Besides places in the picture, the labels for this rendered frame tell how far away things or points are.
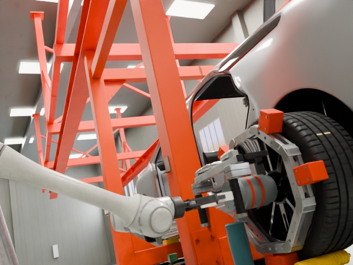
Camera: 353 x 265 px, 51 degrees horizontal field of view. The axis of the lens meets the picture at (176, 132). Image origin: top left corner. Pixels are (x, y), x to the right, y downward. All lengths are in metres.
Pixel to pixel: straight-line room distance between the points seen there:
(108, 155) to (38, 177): 2.85
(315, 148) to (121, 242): 2.73
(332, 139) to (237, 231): 0.56
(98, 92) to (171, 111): 2.18
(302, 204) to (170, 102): 1.05
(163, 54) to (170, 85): 0.21
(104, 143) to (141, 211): 3.01
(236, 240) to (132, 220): 0.72
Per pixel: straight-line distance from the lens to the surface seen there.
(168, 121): 2.14
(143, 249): 3.96
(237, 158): 1.43
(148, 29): 2.39
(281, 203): 1.75
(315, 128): 1.61
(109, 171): 3.98
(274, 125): 1.58
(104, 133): 4.09
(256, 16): 10.90
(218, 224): 2.13
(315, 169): 1.43
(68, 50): 5.12
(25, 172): 1.20
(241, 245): 1.71
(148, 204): 1.07
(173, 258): 1.92
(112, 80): 4.41
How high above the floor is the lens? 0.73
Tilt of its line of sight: 15 degrees up
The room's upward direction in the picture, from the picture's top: 13 degrees counter-clockwise
